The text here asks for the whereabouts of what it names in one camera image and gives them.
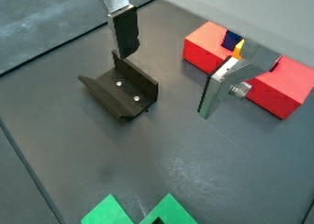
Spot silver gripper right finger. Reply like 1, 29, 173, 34
197, 40, 280, 118

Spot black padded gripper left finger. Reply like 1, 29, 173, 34
98, 0, 140, 59

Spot green stepped block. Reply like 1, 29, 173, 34
80, 194, 197, 224

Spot red board base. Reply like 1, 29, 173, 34
183, 22, 314, 119

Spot black metal angle fixture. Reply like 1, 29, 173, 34
78, 50, 157, 120

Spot yellow block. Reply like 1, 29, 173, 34
231, 39, 245, 60

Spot blue block left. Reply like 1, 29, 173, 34
220, 30, 243, 50

